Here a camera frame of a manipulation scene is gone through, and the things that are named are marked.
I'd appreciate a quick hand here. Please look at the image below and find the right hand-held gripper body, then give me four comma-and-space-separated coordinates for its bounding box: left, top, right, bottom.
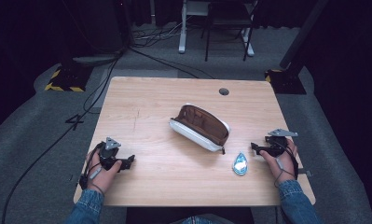
263, 128, 299, 157

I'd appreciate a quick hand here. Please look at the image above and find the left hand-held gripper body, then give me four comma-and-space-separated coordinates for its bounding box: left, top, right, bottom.
98, 136, 122, 171

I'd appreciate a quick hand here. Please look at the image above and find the person's right hand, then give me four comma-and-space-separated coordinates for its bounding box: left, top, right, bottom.
259, 137, 299, 185

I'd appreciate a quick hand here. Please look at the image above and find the person's left hand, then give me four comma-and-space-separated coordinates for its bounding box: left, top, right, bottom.
86, 150, 123, 195

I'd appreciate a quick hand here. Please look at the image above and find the blue teardrop-shaped packet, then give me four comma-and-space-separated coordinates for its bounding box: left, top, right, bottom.
232, 151, 249, 176

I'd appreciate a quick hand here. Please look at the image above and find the white pouch with brown lining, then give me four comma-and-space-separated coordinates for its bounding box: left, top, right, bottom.
168, 103, 232, 155

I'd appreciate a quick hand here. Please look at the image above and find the black stand base striped tape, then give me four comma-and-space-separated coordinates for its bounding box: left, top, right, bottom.
44, 63, 94, 92
265, 68, 308, 95

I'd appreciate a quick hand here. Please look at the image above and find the person's denim lap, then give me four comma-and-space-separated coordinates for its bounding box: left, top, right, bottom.
171, 214, 234, 224

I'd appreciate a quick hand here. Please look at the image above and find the black slanted stand pole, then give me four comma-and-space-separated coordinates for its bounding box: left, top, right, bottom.
278, 0, 331, 70

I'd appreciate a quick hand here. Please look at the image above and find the black metal chair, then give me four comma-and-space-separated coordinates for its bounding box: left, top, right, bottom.
200, 0, 260, 63

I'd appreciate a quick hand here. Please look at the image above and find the right hand-held gripper cable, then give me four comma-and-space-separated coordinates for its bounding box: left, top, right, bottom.
273, 140, 300, 189

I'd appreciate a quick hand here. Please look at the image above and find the hand-held gripper cable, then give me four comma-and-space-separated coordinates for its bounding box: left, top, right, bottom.
78, 142, 107, 198
273, 140, 300, 189

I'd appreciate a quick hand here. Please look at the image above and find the left hand-held gripper cable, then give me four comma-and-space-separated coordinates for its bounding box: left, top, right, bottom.
78, 142, 107, 198

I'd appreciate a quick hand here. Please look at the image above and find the long black floor cable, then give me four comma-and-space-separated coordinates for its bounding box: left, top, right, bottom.
0, 50, 124, 224

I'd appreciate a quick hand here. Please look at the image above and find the bundle of floor cables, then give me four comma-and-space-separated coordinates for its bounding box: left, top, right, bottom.
131, 19, 187, 49

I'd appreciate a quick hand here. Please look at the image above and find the white desk frame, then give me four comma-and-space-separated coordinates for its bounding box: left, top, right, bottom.
177, 0, 255, 58

